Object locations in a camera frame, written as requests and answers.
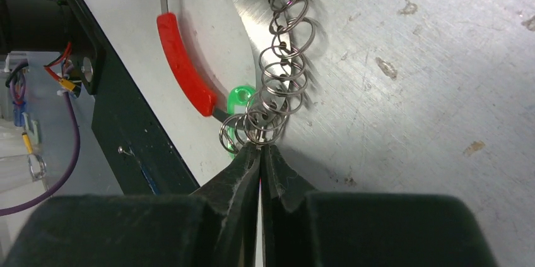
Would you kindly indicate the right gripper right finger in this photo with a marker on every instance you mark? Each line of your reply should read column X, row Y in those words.
column 303, row 226

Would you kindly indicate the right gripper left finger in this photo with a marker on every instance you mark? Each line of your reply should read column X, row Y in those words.
column 214, row 226

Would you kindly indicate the green capped key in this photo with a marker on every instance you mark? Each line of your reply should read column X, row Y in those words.
column 233, row 134

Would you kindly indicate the metal keyring with red handle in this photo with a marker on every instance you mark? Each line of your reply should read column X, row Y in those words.
column 280, row 32

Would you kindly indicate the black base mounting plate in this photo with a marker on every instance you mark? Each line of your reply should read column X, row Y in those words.
column 137, row 148

